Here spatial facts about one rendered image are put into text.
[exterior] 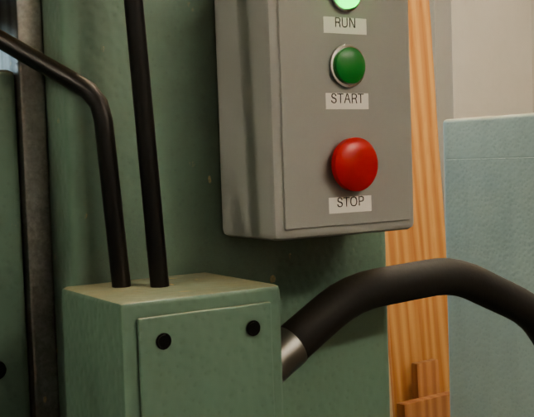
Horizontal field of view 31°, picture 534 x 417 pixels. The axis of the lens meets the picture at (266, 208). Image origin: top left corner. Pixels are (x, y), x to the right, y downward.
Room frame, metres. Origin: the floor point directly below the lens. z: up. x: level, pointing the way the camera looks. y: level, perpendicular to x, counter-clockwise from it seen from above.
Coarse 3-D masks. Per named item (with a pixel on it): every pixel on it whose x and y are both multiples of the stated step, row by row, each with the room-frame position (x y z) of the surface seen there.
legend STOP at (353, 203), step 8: (336, 200) 0.53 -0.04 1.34; (344, 200) 0.53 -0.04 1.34; (352, 200) 0.53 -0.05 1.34; (360, 200) 0.54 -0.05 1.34; (368, 200) 0.54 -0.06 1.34; (336, 208) 0.53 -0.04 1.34; (344, 208) 0.53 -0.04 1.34; (352, 208) 0.53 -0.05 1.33; (360, 208) 0.54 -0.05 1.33; (368, 208) 0.54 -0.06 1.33
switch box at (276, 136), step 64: (256, 0) 0.52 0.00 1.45; (320, 0) 0.53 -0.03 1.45; (384, 0) 0.55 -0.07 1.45; (256, 64) 0.52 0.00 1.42; (320, 64) 0.53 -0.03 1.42; (384, 64) 0.55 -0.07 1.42; (256, 128) 0.52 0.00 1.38; (320, 128) 0.52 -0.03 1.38; (384, 128) 0.55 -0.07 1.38; (256, 192) 0.52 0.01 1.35; (320, 192) 0.52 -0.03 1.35; (384, 192) 0.55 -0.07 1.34
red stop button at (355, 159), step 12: (348, 144) 0.52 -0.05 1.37; (360, 144) 0.53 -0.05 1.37; (336, 156) 0.52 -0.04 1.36; (348, 156) 0.52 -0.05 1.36; (360, 156) 0.53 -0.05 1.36; (372, 156) 0.53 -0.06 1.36; (336, 168) 0.52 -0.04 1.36; (348, 168) 0.52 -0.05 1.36; (360, 168) 0.53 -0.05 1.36; (372, 168) 0.53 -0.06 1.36; (336, 180) 0.52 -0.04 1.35; (348, 180) 0.52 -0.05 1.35; (360, 180) 0.53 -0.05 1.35; (372, 180) 0.53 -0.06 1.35
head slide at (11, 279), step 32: (0, 96) 0.53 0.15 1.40; (0, 128) 0.53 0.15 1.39; (0, 160) 0.53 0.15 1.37; (0, 192) 0.53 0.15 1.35; (0, 224) 0.53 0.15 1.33; (0, 256) 0.53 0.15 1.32; (0, 288) 0.53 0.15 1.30; (0, 320) 0.53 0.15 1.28; (0, 352) 0.53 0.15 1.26; (0, 384) 0.53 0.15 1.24; (0, 416) 0.53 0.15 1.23
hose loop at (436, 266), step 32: (352, 288) 0.56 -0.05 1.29; (384, 288) 0.57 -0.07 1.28; (416, 288) 0.58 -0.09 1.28; (448, 288) 0.60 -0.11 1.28; (480, 288) 0.61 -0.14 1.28; (512, 288) 0.63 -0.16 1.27; (288, 320) 0.54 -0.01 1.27; (320, 320) 0.54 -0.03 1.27; (512, 320) 0.65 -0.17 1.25; (288, 352) 0.52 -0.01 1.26
